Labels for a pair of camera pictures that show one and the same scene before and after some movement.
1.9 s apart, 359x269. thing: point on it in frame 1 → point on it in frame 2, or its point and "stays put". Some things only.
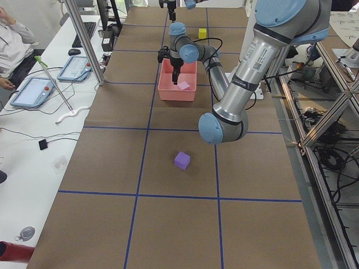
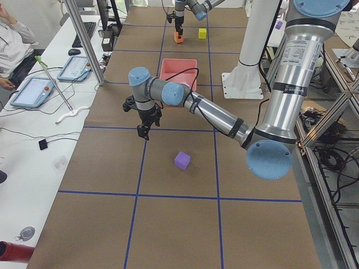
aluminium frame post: [86, 40] stays put
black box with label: [107, 40] stays put
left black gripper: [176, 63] → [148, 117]
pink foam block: [183, 86] stays put
